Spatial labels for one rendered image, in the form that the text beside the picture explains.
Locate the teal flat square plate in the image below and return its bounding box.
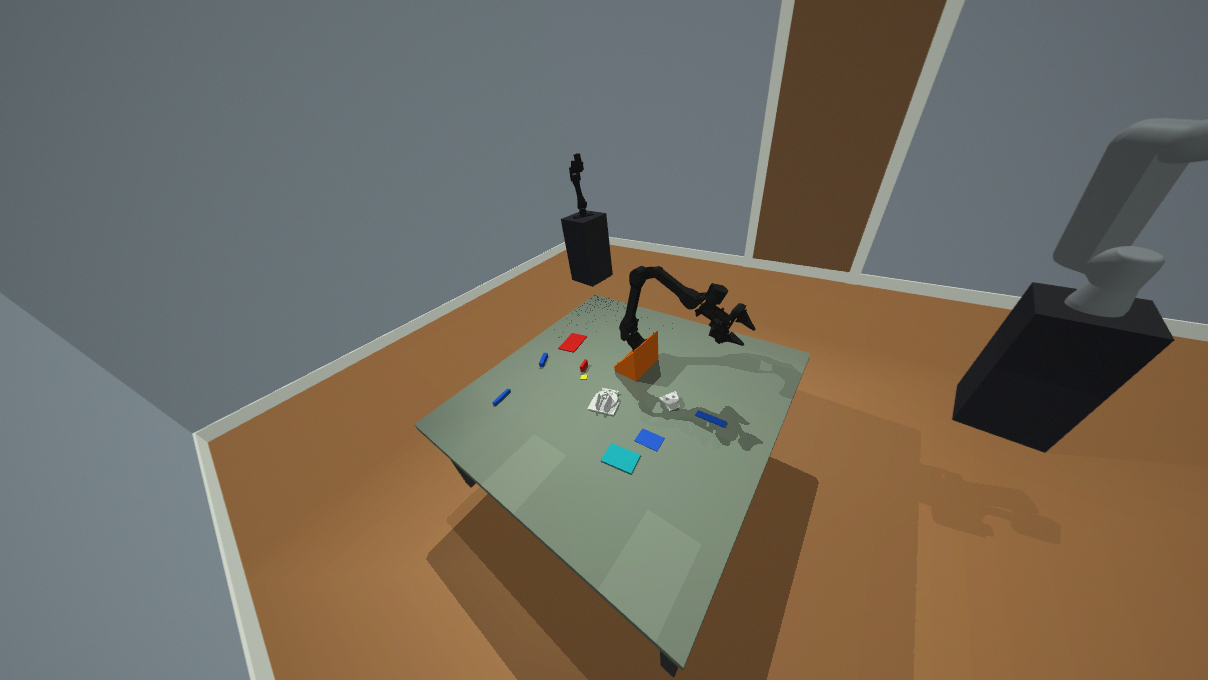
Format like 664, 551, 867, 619
602, 443, 641, 473

